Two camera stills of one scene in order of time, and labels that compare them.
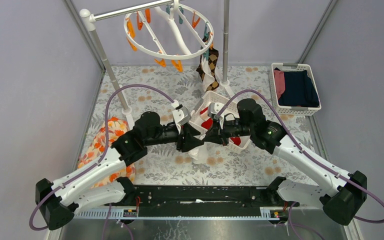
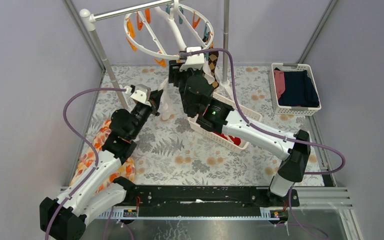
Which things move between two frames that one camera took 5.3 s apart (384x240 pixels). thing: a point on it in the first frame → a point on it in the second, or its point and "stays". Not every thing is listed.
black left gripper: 183,139 → 155,100
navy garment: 299,90 stays
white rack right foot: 225,86 stays
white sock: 208,77 stays
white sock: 199,155 → 165,99
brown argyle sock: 213,54 stays
